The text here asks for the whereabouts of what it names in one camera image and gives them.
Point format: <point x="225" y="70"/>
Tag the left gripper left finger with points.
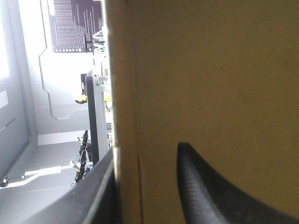
<point x="93" y="198"/>

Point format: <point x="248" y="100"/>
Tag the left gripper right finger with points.
<point x="198" y="193"/>

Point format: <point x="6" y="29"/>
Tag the brown cardboard box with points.
<point x="210" y="81"/>

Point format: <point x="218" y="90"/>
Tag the dark wall display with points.
<point x="70" y="25"/>

